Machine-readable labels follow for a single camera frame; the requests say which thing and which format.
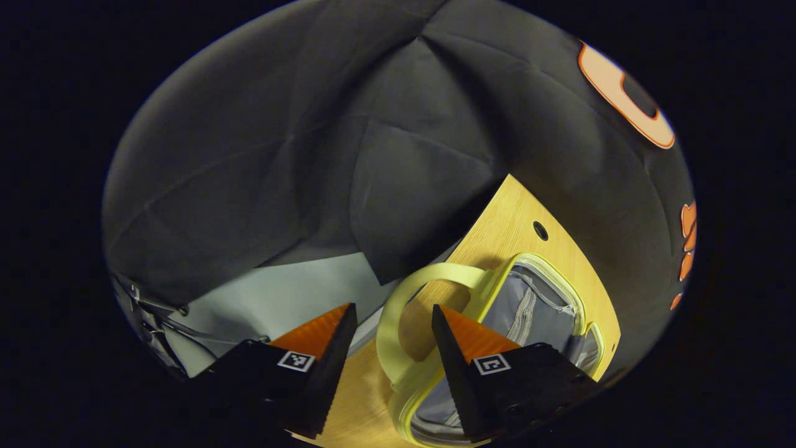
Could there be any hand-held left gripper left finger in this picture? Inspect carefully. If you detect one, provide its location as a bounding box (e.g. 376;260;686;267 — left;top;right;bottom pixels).
187;303;359;439

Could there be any black backdrop cloth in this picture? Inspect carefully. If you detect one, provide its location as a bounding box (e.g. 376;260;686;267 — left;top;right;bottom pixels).
101;0;697;374

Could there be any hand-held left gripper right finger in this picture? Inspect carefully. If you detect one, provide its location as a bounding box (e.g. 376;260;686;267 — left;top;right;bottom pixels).
432;304;601;444

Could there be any dark metal stand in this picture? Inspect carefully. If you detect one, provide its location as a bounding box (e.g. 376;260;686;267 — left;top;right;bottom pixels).
111;274;271;379

